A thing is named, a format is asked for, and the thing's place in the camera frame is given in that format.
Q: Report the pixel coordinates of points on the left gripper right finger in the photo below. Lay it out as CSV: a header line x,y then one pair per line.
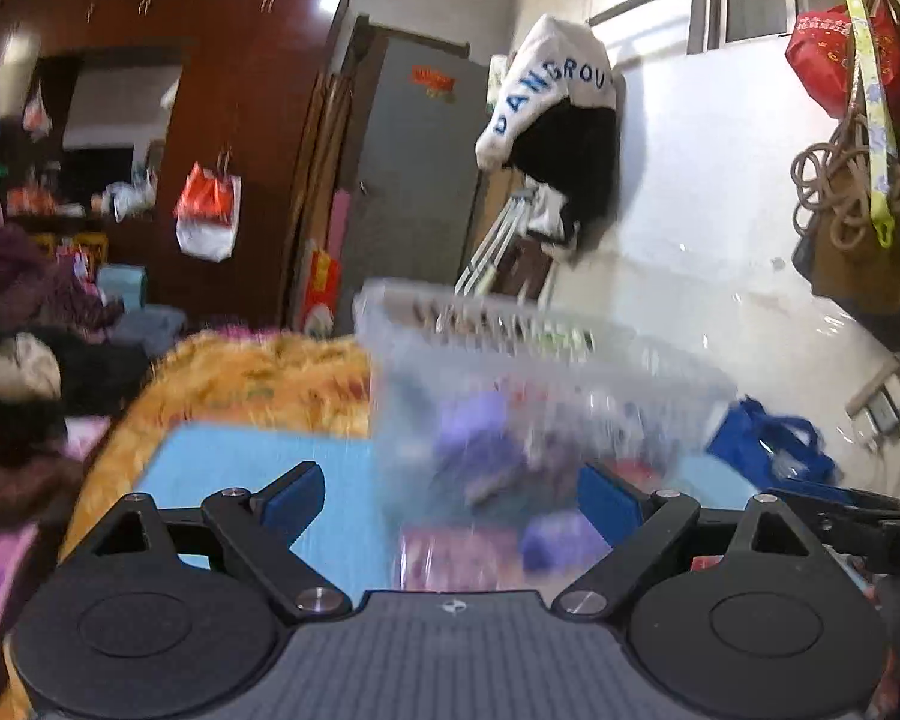
x,y
645,533

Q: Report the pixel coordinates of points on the dark clothes pile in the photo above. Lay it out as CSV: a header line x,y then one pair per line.
x,y
55,362

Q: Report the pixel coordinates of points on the purple small box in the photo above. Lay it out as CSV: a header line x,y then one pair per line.
x,y
560,541

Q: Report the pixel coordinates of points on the white black hanging garment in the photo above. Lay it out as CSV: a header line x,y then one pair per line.
x,y
555,121

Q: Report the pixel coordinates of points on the brown hanging bag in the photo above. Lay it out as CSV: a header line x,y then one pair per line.
x,y
839,251

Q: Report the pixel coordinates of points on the red hanging plastic bag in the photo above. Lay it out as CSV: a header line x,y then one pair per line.
x,y
819,52

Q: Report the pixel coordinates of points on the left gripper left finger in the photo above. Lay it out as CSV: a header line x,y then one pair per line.
x,y
256,530

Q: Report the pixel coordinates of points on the grey metal door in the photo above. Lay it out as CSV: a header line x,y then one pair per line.
x,y
408,160

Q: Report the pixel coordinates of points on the blue fabric tote bag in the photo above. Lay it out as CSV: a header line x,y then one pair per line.
x,y
771,451

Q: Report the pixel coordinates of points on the dark red wooden wardrobe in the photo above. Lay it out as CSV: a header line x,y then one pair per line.
x,y
249,68

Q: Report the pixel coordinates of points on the red white plastic bag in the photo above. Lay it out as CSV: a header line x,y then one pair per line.
x,y
207,214

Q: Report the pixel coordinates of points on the wall power socket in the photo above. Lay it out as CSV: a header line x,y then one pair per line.
x,y
875,409

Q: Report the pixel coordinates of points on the clear plastic perforated basket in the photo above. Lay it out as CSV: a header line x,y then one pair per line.
x,y
484,409

